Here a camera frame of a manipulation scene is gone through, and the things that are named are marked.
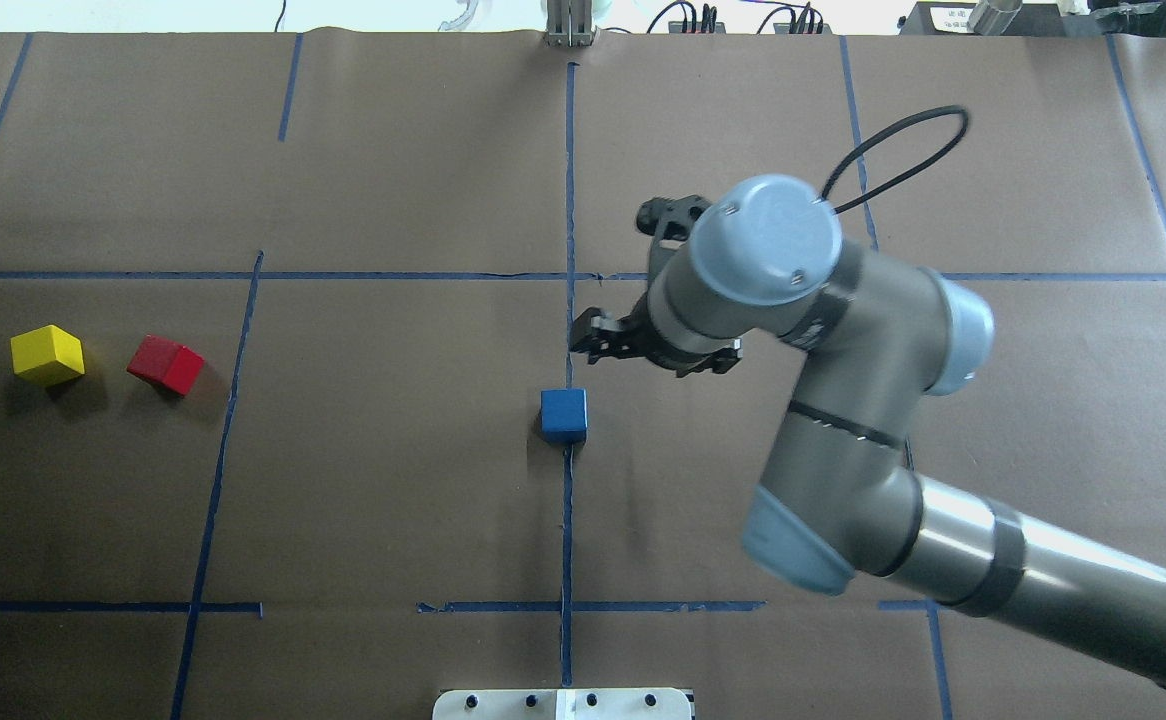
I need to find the blue wooden cube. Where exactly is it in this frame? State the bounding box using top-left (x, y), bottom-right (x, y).
top-left (539, 387), bottom-right (589, 445)

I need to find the black power strip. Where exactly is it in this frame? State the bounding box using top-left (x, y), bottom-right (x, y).
top-left (766, 4), bottom-right (830, 35)
top-left (647, 1), bottom-right (726, 35)

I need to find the black power strip left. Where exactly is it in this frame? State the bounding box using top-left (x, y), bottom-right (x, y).
top-left (647, 1), bottom-right (726, 35)

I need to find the white camera mast base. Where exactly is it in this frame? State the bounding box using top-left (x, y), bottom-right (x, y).
top-left (431, 687), bottom-right (697, 719)

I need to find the black power strip right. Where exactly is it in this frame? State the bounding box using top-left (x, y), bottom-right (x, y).
top-left (766, 4), bottom-right (830, 35)

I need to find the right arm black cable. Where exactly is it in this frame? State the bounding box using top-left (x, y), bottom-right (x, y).
top-left (819, 105), bottom-right (971, 215)

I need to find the aluminium frame post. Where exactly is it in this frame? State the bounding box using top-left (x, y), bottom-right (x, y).
top-left (542, 0), bottom-right (596, 47)

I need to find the silver metal cup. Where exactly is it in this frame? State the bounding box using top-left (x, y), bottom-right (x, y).
top-left (965, 0), bottom-right (1023, 37)

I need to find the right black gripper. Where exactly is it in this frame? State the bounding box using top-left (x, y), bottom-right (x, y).
top-left (568, 300), bottom-right (742, 378)

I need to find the red wooden cube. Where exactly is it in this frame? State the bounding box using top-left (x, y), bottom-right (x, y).
top-left (126, 334), bottom-right (205, 397)

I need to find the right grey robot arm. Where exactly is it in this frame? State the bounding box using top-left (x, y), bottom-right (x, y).
top-left (569, 174), bottom-right (1166, 691)

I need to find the yellow wooden cube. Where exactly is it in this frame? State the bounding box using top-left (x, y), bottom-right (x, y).
top-left (10, 324), bottom-right (86, 387)

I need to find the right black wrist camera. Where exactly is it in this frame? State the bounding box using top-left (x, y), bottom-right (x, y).
top-left (634, 195), bottom-right (712, 243)

